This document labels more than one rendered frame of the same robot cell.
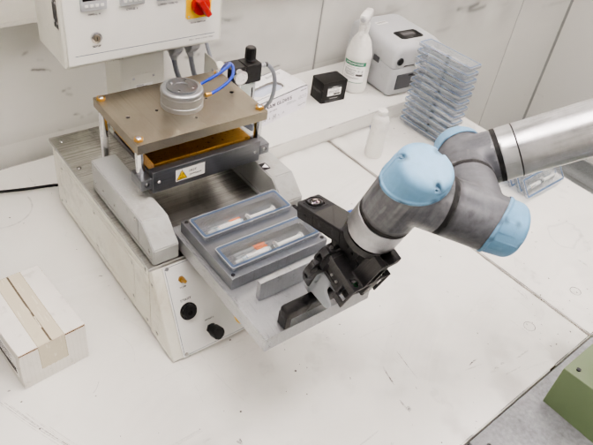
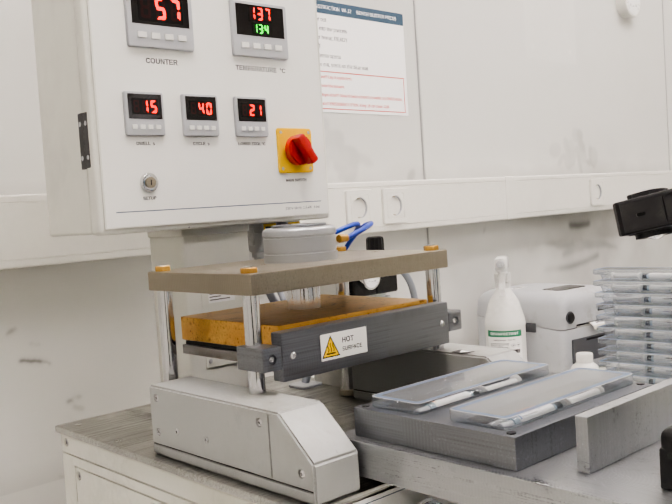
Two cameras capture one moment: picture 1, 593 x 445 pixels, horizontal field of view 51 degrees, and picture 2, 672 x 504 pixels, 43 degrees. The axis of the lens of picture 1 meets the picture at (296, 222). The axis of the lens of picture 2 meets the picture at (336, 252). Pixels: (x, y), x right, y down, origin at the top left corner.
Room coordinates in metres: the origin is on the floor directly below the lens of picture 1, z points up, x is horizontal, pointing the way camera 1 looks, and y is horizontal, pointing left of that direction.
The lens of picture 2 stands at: (0.11, 0.19, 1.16)
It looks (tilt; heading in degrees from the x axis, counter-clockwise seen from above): 3 degrees down; 1
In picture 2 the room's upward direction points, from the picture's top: 4 degrees counter-clockwise
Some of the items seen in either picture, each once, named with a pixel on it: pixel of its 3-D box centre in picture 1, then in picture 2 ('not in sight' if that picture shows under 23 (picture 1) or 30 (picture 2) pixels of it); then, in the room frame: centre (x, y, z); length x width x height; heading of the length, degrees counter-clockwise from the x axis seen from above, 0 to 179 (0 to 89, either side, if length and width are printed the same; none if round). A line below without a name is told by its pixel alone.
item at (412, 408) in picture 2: (241, 216); (465, 391); (0.86, 0.10, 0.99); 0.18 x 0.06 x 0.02; 133
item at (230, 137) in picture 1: (185, 123); (310, 299); (1.02, 0.24, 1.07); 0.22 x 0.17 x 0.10; 133
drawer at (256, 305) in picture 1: (268, 256); (554, 431); (0.79, 0.04, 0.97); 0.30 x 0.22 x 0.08; 43
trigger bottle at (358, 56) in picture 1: (359, 51); (504, 318); (1.81, -0.10, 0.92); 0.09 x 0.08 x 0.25; 166
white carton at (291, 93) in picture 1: (266, 98); not in sight; (1.59, 0.14, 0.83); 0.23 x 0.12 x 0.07; 144
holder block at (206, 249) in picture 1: (253, 235); (505, 409); (0.83, 0.07, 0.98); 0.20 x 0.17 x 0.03; 133
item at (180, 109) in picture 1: (183, 106); (298, 281); (1.05, 0.25, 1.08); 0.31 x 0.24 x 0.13; 133
